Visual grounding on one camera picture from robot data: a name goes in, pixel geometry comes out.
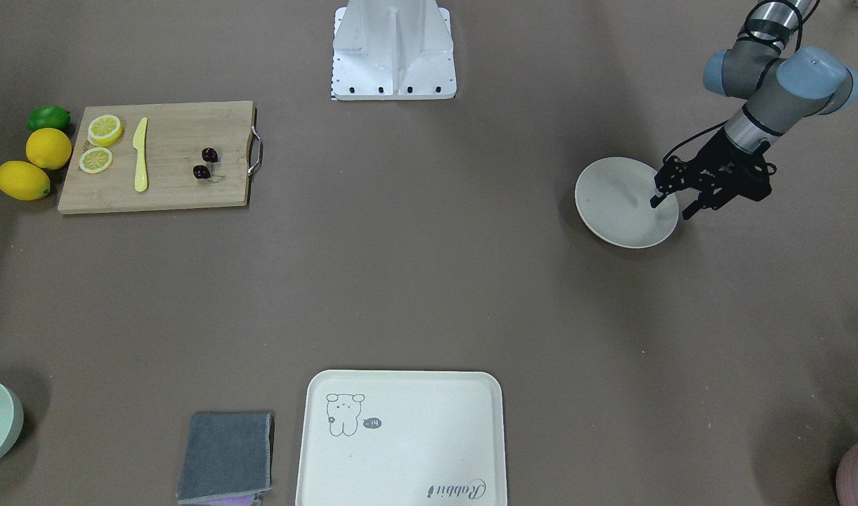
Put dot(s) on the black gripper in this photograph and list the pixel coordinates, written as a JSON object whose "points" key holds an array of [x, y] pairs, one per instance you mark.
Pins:
{"points": [[714, 159]]}

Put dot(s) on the cream round plate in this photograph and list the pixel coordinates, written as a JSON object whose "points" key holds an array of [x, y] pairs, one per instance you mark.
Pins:
{"points": [[612, 198]]}

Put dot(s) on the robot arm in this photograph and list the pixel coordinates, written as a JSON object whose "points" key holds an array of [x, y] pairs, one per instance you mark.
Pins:
{"points": [[777, 93]]}

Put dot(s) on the cream rabbit tray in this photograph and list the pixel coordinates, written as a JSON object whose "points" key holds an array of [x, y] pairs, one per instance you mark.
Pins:
{"points": [[403, 437]]}

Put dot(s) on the dark red cherry upper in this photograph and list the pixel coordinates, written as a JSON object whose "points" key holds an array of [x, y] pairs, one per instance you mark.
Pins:
{"points": [[210, 155]]}

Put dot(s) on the dark red cherry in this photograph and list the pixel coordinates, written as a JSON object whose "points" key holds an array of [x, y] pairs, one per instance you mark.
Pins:
{"points": [[206, 172], [210, 155]]}

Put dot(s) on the dark red cherry lower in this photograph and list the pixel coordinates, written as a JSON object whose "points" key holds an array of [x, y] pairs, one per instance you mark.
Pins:
{"points": [[206, 172]]}

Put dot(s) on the wooden cutting board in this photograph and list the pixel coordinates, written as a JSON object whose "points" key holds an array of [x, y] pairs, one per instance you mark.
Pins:
{"points": [[176, 135]]}

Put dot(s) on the grey folded cloth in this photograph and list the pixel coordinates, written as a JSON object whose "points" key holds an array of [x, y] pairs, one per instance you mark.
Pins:
{"points": [[227, 460]]}

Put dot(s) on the yellow plastic knife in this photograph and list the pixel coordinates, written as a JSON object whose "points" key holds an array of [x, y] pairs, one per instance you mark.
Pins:
{"points": [[139, 145]]}

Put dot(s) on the lemon slice upper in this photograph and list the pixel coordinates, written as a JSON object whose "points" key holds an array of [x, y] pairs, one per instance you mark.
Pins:
{"points": [[105, 130]]}

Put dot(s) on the lemon slice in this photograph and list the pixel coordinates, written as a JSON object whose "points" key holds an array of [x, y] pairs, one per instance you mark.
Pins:
{"points": [[96, 160], [105, 130]]}

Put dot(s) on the lemon slice lower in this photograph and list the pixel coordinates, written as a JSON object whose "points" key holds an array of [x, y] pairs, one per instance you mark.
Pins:
{"points": [[96, 160]]}

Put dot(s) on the yellow lemon near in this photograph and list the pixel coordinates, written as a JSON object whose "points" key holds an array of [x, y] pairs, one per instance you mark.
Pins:
{"points": [[48, 148]]}

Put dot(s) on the yellow lemon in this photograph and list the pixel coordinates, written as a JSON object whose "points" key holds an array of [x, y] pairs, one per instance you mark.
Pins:
{"points": [[24, 181], [48, 148]]}

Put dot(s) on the green lime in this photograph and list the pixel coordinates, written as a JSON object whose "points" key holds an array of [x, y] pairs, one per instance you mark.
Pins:
{"points": [[49, 117]]}

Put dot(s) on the yellow lemon far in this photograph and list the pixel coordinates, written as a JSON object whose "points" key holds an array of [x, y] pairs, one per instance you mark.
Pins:
{"points": [[24, 181]]}

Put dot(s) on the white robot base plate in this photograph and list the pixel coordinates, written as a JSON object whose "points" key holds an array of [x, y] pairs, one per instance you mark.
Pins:
{"points": [[392, 50]]}

